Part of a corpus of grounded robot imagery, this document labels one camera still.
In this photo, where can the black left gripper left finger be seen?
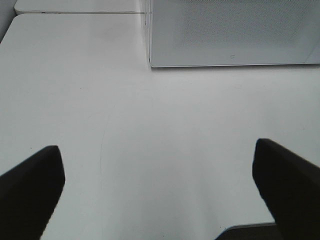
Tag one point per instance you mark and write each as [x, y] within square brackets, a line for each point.
[29, 194]

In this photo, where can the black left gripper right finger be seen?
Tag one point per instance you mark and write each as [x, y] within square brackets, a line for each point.
[290, 188]

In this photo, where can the white microwave door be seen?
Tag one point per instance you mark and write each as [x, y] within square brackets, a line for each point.
[196, 33]

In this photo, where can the white microwave oven body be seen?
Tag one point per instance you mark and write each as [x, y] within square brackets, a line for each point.
[145, 11]

